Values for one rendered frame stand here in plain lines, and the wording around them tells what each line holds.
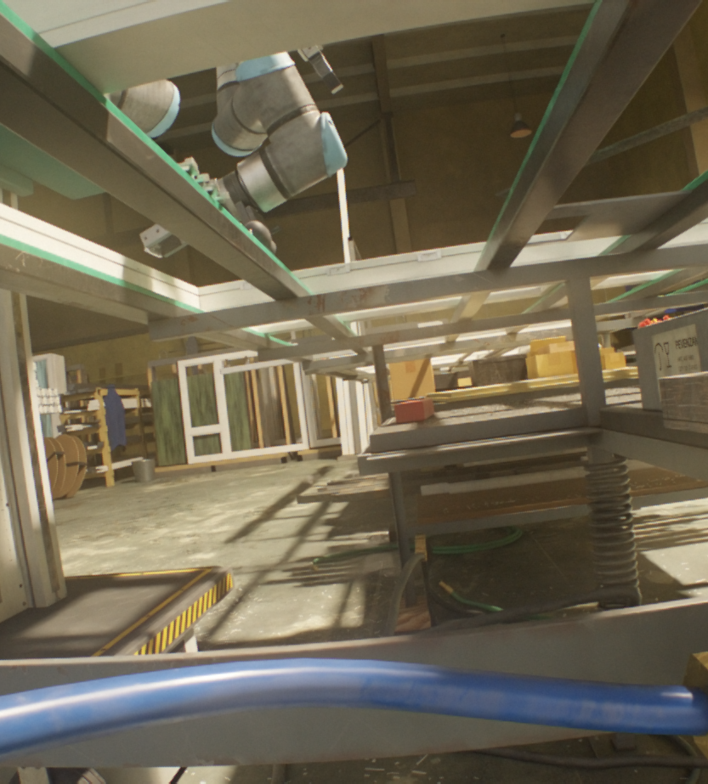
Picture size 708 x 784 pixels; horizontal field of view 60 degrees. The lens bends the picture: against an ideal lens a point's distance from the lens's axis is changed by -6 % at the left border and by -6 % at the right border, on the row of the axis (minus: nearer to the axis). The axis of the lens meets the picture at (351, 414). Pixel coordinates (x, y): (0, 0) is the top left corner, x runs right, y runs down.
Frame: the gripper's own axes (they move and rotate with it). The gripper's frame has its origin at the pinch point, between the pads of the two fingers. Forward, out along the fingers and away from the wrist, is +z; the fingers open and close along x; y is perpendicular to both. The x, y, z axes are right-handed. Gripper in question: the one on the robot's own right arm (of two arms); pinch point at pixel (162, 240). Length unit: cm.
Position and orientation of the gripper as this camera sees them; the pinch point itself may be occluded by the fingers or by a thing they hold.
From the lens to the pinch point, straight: 115.0
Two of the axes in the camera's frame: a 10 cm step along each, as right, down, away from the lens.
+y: -4.2, -9.0, 0.9
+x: -2.1, 0.0, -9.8
